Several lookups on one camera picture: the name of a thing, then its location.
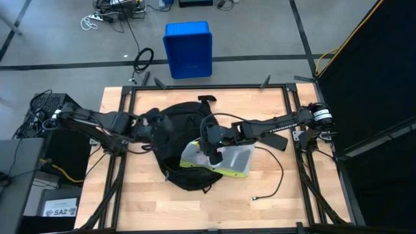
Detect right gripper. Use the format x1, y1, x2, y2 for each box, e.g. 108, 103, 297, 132
200, 125, 235, 166

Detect black backpack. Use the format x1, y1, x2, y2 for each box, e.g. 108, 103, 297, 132
152, 94, 225, 195

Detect yellow-edged mesh pouch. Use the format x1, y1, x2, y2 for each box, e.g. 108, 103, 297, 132
179, 138, 256, 179

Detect black smartphone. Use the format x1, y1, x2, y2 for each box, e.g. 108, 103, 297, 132
259, 133, 289, 152

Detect black USB cable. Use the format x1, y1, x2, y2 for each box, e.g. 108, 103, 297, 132
250, 146, 285, 202

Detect blue plastic bin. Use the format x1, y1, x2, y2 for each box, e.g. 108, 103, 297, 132
162, 21, 213, 80

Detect black computer tower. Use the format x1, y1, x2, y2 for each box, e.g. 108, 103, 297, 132
22, 93, 94, 185

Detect black box on floor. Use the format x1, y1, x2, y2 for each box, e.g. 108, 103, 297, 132
178, 0, 214, 8

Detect white SA2 label sign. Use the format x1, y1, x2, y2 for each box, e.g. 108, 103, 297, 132
42, 197, 79, 218

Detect grey desk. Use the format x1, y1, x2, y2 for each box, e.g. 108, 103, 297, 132
0, 138, 45, 234

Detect black curtain partition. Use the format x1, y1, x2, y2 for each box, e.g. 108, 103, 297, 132
314, 0, 416, 234

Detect grey metal leg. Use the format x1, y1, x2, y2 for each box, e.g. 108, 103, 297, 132
0, 12, 24, 36

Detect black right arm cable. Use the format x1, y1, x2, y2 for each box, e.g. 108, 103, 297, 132
200, 112, 250, 144

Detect black metal table frame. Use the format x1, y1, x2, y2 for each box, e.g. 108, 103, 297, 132
76, 70, 354, 234

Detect coiled black floor cable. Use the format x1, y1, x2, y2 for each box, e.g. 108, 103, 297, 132
129, 47, 155, 85

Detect short yellow cable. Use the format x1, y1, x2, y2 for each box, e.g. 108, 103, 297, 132
38, 158, 85, 184

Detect tangled black cables pile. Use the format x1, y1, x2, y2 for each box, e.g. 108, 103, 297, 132
93, 0, 147, 21

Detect black computer cables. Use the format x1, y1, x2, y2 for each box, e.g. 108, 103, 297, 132
12, 90, 53, 139

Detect white floor cable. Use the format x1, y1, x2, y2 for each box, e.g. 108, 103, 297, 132
80, 13, 105, 31

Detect long yellow cable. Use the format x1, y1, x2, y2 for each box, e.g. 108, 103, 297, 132
314, 0, 385, 77

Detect grey metal rail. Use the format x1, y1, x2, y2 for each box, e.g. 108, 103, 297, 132
343, 117, 416, 159

